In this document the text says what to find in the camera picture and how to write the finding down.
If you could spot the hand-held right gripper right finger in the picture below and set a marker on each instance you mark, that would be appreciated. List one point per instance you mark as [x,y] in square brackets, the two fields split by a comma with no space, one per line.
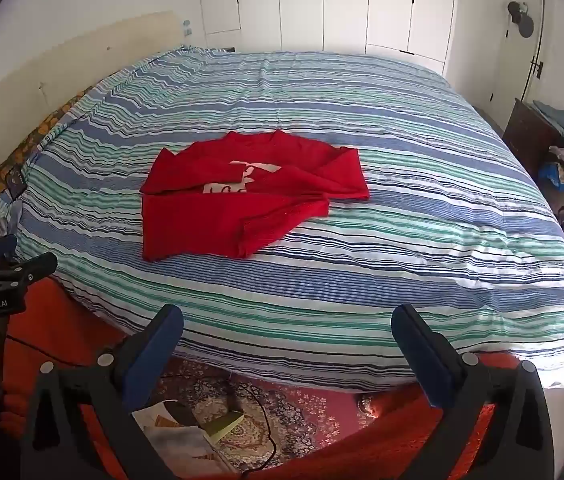
[427,355]

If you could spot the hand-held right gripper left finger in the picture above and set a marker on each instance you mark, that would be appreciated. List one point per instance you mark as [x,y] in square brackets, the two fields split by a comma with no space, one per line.
[154,355]

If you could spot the red shirt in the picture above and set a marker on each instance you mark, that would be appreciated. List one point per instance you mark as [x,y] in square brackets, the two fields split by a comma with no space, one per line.
[187,225]

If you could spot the orange knitted blanket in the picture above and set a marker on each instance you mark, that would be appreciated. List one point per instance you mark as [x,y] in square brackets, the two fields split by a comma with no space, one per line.
[52,320]

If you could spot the loose papers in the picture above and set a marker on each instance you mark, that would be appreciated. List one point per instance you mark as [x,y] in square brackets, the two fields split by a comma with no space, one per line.
[172,432]

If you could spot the green notepad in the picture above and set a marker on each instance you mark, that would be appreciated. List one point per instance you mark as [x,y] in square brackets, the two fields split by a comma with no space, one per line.
[223,427]

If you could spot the blue green striped duvet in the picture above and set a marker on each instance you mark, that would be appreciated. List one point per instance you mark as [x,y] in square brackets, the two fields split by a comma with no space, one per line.
[362,270]

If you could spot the red patterned rug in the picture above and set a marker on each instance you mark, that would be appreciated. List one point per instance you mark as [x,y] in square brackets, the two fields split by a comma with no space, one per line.
[307,410]

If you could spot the beige headboard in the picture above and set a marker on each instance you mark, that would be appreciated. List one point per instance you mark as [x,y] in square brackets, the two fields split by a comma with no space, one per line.
[62,60]

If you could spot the dark wooden cabinet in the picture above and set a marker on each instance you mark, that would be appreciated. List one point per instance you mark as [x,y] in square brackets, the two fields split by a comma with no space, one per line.
[524,132]

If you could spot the teal folded cloth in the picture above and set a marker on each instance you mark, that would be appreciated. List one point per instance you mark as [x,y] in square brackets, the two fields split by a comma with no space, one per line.
[559,120]

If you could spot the white door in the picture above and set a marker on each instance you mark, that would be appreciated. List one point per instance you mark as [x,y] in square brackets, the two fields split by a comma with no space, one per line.
[517,70]

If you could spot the dark hanging hat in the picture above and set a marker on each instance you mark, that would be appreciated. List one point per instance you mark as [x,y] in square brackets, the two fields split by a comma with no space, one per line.
[522,19]

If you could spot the white wardrobe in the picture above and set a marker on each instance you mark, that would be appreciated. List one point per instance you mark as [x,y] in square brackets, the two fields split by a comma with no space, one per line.
[342,5]

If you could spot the small wall sticker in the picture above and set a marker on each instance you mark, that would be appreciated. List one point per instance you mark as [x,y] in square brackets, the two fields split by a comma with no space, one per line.
[187,29]

